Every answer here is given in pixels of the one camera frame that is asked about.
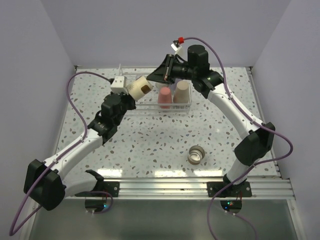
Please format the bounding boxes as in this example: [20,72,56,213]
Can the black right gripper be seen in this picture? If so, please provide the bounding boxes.
[146,54,196,86]

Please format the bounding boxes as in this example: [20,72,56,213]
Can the red plastic cup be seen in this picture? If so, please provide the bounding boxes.
[157,87,172,109]

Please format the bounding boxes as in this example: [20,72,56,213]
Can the beige plastic cup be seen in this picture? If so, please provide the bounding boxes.
[173,80,190,104]

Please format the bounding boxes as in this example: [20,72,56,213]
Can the steel cup brown band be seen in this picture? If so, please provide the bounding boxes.
[155,82,163,89]

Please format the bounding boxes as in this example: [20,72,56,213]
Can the lavender plastic cup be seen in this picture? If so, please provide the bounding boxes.
[174,78,182,85]

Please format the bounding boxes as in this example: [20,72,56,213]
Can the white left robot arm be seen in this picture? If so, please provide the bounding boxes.
[23,93,137,211]

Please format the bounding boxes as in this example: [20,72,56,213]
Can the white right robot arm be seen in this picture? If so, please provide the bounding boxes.
[146,45,275,197]

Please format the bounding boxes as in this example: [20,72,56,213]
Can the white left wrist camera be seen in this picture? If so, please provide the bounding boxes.
[110,75,129,95]

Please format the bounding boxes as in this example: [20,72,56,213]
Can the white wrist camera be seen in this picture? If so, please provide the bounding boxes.
[110,75,129,95]
[170,37,185,58]

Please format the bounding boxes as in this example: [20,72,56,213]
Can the white wire dish rack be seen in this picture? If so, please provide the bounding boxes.
[113,65,192,116]

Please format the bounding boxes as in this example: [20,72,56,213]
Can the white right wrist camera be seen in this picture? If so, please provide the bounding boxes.
[170,37,185,58]

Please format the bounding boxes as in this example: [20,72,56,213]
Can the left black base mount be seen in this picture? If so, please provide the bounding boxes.
[75,181,120,215]

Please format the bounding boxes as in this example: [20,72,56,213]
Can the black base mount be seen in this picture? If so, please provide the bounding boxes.
[75,181,120,215]
[206,181,253,214]

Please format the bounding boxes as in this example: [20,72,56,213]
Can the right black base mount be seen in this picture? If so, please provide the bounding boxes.
[206,181,253,214]

